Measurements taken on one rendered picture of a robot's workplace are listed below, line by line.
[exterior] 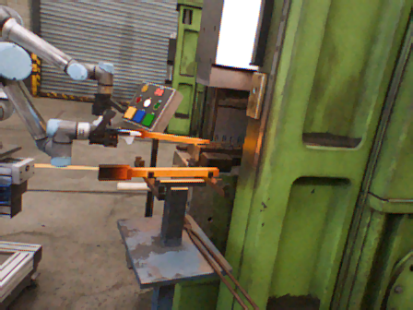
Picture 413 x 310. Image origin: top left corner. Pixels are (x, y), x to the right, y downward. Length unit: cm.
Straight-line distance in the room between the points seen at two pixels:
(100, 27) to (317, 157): 849
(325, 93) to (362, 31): 25
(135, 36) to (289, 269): 840
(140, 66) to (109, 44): 90
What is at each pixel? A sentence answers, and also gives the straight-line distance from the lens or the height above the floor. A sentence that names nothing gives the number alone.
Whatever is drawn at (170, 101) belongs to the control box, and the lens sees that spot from 196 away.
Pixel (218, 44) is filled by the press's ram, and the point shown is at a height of 144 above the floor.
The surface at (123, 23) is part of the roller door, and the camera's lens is 945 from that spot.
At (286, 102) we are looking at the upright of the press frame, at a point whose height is 127.
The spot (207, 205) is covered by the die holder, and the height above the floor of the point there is 77.
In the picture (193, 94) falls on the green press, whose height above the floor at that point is 82.
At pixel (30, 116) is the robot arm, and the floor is 105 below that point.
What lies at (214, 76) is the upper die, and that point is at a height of 132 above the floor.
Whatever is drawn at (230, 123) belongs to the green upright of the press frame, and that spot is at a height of 107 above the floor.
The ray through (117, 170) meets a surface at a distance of 107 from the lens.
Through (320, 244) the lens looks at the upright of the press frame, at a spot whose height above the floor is 68.
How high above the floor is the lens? 135
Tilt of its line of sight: 15 degrees down
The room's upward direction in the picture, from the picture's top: 9 degrees clockwise
